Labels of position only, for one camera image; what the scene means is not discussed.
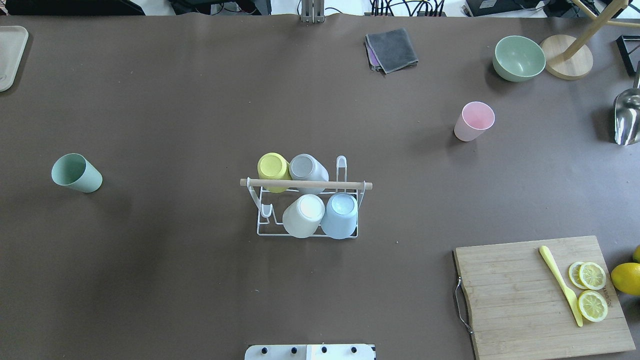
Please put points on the pink cup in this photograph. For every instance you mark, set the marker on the pink cup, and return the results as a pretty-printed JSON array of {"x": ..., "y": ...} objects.
[{"x": 476, "y": 117}]

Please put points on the mint green cup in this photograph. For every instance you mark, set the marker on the mint green cup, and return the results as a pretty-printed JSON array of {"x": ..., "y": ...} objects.
[{"x": 75, "y": 172}]

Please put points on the grey cup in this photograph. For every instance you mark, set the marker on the grey cup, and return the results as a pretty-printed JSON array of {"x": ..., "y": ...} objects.
[{"x": 305, "y": 167}]

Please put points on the white cup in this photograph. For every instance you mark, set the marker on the white cup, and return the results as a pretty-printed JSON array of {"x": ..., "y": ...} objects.
[{"x": 302, "y": 218}]

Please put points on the light blue cup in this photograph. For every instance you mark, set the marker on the light blue cup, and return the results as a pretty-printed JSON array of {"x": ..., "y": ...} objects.
[{"x": 341, "y": 216}]

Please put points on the yellow cup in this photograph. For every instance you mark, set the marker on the yellow cup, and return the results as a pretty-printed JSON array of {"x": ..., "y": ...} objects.
[{"x": 273, "y": 166}]

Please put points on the purple folded cloth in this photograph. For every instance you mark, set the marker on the purple folded cloth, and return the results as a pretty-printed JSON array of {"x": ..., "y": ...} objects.
[{"x": 372, "y": 59}]

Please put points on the grey folded cloth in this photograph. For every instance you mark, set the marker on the grey folded cloth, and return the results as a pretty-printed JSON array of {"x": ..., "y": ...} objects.
[{"x": 393, "y": 49}]

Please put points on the green bowl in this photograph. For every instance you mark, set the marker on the green bowl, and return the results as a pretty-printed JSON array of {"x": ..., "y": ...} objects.
[{"x": 518, "y": 59}]

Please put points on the wooden cutting board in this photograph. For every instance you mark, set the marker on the wooden cutting board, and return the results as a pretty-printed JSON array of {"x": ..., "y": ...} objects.
[{"x": 517, "y": 311}]

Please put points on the lemon slice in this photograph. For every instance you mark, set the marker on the lemon slice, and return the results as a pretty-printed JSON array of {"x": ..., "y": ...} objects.
[
  {"x": 592, "y": 276},
  {"x": 593, "y": 306},
  {"x": 573, "y": 273}
]

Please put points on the wooden banana stand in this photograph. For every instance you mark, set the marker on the wooden banana stand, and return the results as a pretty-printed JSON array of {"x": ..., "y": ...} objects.
[{"x": 569, "y": 58}]

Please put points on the yellow plastic knife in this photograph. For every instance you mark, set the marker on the yellow plastic knife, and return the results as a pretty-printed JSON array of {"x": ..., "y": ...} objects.
[{"x": 568, "y": 293}]

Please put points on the metal scoop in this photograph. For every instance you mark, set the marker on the metal scoop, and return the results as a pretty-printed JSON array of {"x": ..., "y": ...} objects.
[{"x": 627, "y": 114}]

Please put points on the whole yellow lemon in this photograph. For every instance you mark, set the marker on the whole yellow lemon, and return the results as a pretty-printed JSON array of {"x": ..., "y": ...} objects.
[{"x": 626, "y": 278}]

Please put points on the cream plastic tray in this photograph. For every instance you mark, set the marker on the cream plastic tray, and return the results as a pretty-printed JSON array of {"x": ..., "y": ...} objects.
[{"x": 13, "y": 40}]

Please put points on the white wire cup rack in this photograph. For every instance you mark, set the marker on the white wire cup rack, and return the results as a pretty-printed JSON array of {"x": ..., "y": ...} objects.
[{"x": 297, "y": 198}]

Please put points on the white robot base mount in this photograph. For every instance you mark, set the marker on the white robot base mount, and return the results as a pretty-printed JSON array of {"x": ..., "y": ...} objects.
[{"x": 341, "y": 351}]

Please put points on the black stand frame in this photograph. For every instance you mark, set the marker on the black stand frame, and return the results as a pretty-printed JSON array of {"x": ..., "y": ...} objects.
[{"x": 627, "y": 45}]

